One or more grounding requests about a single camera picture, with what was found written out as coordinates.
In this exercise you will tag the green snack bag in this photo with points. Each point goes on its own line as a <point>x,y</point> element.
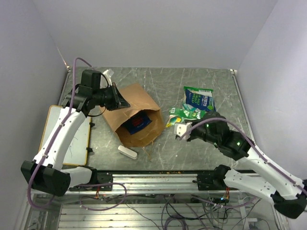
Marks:
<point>177,115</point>

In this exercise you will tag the aluminium rail frame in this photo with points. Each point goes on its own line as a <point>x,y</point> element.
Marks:
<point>132,182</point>

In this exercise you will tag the brown paper bag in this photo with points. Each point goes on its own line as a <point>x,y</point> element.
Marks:
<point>139,100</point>

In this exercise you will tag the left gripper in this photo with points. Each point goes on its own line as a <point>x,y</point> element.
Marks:
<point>118,102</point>

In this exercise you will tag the teal snack packet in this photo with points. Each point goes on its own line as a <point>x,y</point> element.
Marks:
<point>190,108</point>

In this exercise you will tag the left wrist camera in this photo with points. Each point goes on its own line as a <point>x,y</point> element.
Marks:
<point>106,80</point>

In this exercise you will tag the blue Burts chips bag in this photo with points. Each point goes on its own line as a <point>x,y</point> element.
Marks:
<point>200,100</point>

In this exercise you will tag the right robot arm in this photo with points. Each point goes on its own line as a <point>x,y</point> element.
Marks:
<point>275,185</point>

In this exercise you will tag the blue Burts spicy bag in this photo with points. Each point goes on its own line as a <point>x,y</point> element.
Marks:
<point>137,122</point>

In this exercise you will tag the small whiteboard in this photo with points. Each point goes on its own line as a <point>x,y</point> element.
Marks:
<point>77,152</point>

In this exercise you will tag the white eraser block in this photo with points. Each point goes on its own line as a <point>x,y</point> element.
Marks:
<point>127,152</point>

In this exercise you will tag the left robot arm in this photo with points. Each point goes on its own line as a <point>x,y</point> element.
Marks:
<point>45,173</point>

